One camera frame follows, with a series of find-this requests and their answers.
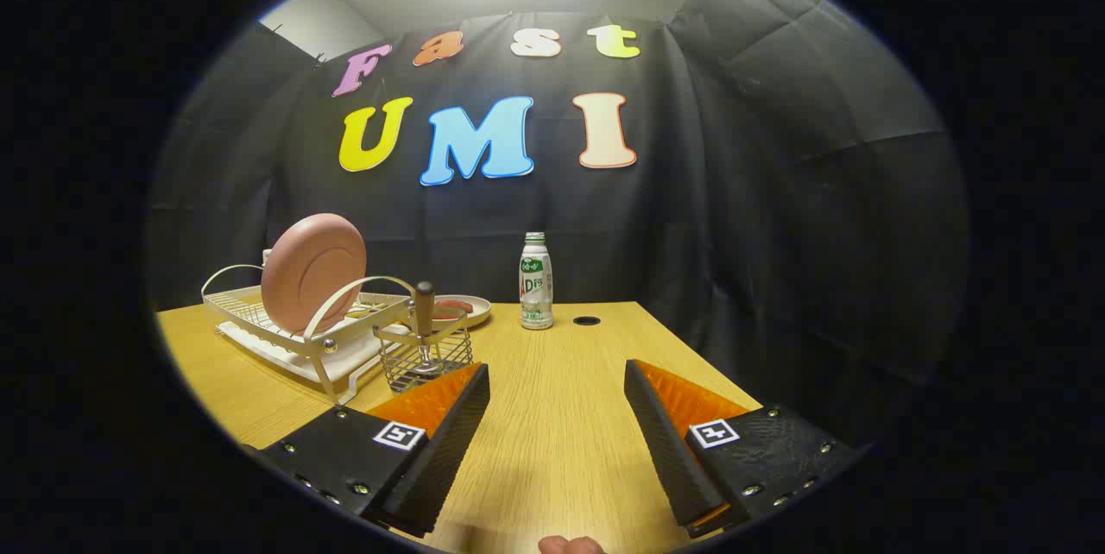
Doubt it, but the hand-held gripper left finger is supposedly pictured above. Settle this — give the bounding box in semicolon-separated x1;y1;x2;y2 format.
257;362;491;539

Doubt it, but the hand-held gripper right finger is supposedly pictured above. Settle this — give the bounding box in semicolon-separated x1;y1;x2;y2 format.
623;358;867;539

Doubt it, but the metal wire basket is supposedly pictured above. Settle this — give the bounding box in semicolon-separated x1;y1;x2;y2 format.
373;310;475;393

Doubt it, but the wooden handled spoon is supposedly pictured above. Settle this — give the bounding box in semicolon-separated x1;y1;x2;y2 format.
414;280;445;378

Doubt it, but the white wire dish rack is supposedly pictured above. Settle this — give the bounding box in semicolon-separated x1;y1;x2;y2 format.
201;263;420;406

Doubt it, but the pink plate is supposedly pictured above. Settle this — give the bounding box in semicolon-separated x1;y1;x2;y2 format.
262;213;368;336

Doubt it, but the beige plate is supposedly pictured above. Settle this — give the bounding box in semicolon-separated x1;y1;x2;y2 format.
429;294;493;331

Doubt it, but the white ribbed drain tray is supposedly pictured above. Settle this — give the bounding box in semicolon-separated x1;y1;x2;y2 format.
216;319;389;404

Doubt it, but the white green drink bottle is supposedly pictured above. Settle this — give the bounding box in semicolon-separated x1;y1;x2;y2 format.
519;232;554;331

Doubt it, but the black backdrop cloth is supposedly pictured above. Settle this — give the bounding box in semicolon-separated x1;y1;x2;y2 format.
147;0;972;443

